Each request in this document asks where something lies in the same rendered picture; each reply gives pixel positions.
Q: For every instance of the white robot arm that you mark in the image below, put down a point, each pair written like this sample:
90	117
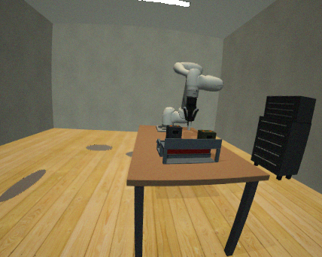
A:
195	81

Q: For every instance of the grey metal shelf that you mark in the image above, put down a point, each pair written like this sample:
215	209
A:
188	144

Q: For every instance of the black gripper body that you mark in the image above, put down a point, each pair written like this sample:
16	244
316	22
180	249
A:
191	102

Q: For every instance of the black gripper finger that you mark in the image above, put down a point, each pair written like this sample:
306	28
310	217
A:
187	117
193	115

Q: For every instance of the dark green case with orange latches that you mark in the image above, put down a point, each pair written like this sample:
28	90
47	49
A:
206	134

